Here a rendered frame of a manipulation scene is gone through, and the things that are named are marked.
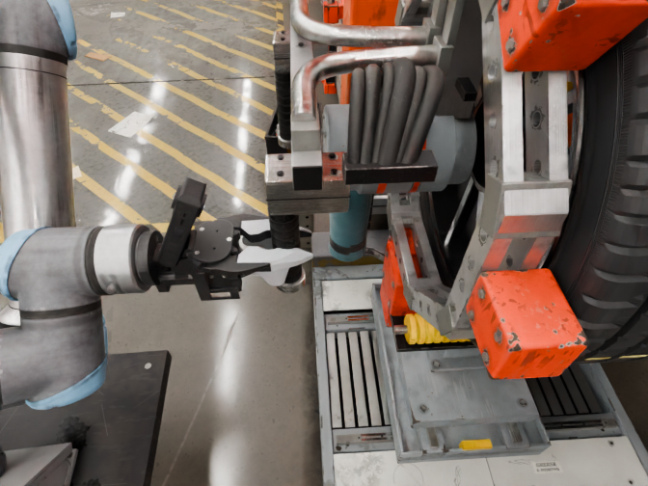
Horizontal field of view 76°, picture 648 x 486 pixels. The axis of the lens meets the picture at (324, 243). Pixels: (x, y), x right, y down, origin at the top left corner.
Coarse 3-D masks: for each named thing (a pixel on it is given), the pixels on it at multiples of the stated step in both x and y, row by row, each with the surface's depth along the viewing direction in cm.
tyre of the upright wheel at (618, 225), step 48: (624, 48) 33; (624, 96) 34; (624, 144) 34; (576, 192) 40; (624, 192) 34; (432, 240) 87; (576, 240) 40; (624, 240) 35; (576, 288) 41; (624, 288) 38; (624, 336) 43
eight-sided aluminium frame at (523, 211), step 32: (416, 0) 65; (480, 0) 40; (512, 96) 37; (544, 96) 38; (512, 128) 37; (544, 128) 38; (512, 160) 37; (544, 160) 38; (416, 192) 87; (512, 192) 37; (544, 192) 38; (416, 224) 85; (480, 224) 42; (512, 224) 38; (544, 224) 39; (480, 256) 43; (512, 256) 45; (416, 288) 71; (448, 288) 70; (448, 320) 53
